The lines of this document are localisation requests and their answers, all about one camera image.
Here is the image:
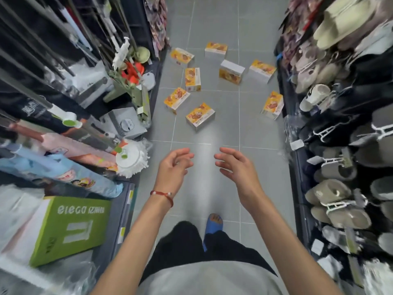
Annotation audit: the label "blue rubber slipper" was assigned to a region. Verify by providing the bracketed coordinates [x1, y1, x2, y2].
[202, 213, 224, 252]

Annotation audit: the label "red string bracelet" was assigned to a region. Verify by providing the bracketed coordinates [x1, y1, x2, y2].
[149, 190, 174, 209]

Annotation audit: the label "group of yellow boxes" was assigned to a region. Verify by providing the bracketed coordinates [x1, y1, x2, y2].
[163, 42, 285, 129]

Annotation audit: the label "person's right forearm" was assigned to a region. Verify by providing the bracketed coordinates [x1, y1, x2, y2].
[242, 193, 343, 295]

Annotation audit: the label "person's left forearm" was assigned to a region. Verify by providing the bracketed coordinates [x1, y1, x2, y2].
[90, 196, 172, 295]

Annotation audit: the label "strip of colourful hanging packets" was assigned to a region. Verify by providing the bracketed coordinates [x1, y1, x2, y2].
[143, 0, 170, 59]

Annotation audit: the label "orange mop part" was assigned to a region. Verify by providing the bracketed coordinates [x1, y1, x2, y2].
[120, 60, 145, 86]

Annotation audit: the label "rack of hanging slippers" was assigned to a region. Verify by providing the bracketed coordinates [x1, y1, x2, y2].
[276, 0, 393, 231]

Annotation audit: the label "green round mop head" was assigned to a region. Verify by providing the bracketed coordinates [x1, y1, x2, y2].
[133, 46, 151, 64]

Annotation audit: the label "white round mop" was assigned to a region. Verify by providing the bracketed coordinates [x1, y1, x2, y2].
[46, 104, 151, 179]

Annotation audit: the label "black trousers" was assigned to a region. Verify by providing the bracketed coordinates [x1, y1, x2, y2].
[140, 220, 278, 285]

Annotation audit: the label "rack of mops and brooms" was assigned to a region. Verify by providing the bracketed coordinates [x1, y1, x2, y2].
[0, 0, 154, 132]

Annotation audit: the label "clear plastic bag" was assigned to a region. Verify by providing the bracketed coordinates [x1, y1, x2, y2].
[283, 115, 301, 142]

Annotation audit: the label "grey shirt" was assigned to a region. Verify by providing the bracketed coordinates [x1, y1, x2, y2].
[136, 261, 283, 295]

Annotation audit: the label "white mop in clear plastic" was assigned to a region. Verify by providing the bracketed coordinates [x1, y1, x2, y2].
[0, 184, 99, 295]

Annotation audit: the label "pink long package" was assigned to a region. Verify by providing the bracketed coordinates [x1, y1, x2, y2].
[9, 123, 119, 169]

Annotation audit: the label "green white cardboard carton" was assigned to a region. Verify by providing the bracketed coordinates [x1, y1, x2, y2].
[29, 195, 112, 268]

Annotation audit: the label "light blue long package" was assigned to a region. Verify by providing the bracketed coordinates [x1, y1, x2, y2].
[0, 147, 124, 199]

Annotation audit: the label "person's right hand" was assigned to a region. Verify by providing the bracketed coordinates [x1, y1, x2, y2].
[214, 146, 265, 212]

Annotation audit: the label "green white mop set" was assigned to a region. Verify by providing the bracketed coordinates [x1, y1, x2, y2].
[103, 36, 153, 130]

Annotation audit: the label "grey appliance carton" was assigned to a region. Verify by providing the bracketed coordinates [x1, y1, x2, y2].
[99, 106, 149, 141]

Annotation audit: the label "white round mop pad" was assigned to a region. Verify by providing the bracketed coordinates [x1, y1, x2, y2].
[140, 72, 156, 92]

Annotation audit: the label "person's left hand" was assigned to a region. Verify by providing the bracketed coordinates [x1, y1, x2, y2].
[153, 147, 195, 199]

